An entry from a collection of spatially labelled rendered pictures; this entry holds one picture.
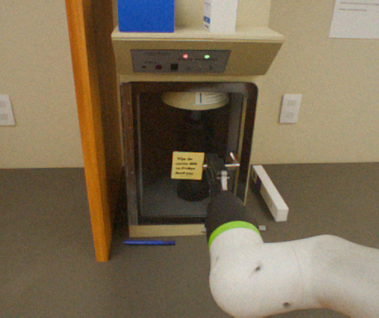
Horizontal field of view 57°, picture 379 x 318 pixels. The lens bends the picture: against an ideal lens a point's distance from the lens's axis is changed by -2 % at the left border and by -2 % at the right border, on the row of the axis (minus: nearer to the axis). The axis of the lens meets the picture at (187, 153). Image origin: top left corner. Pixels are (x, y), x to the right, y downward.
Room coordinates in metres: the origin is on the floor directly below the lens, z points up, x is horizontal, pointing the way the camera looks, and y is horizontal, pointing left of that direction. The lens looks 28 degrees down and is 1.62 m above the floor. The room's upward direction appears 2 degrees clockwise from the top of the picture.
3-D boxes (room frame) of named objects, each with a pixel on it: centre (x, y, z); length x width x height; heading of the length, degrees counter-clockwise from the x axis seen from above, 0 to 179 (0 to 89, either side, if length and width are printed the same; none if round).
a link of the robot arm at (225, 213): (0.49, -0.09, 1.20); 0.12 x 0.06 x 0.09; 96
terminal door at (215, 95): (0.76, 0.00, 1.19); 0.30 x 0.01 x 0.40; 95
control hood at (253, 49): (0.72, -0.01, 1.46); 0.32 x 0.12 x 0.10; 96
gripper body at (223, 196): (0.57, -0.08, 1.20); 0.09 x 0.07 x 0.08; 6
